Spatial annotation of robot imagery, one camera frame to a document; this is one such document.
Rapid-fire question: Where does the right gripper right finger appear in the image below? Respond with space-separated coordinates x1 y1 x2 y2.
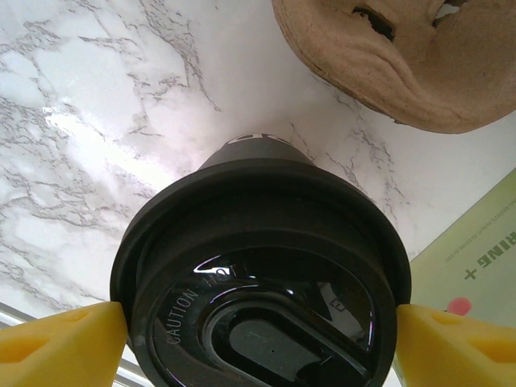
393 302 516 387

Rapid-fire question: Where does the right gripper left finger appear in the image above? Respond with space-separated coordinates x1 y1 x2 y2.
0 301 128 387

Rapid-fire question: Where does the flower print paper bag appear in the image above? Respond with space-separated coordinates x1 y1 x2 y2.
393 167 516 387

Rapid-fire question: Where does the pulp cup carrier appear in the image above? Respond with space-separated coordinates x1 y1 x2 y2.
270 0 516 135

